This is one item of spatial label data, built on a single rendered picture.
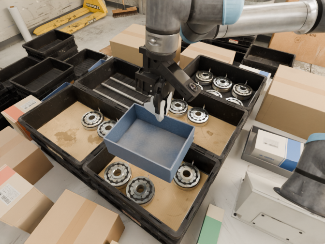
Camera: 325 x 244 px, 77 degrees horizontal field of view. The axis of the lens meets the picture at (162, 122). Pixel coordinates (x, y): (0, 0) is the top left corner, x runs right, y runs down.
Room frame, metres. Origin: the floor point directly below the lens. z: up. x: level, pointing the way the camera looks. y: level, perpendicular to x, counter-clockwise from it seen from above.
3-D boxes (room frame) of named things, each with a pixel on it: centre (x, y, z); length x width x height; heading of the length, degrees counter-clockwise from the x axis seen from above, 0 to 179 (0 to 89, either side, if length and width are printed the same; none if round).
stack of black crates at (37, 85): (1.38, 0.97, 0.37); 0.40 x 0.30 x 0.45; 151
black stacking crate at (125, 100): (0.84, 0.20, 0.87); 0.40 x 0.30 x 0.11; 56
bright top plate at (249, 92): (0.85, -0.43, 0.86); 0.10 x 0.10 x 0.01
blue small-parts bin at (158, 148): (0.34, 0.03, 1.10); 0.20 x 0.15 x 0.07; 62
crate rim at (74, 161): (0.59, 0.37, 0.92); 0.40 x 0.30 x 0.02; 56
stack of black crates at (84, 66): (1.73, 0.77, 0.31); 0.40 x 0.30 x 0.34; 151
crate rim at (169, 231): (0.36, 0.04, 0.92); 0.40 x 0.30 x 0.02; 56
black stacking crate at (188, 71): (0.86, -0.30, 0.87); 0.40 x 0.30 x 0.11; 56
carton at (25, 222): (0.27, 0.52, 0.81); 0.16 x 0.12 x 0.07; 61
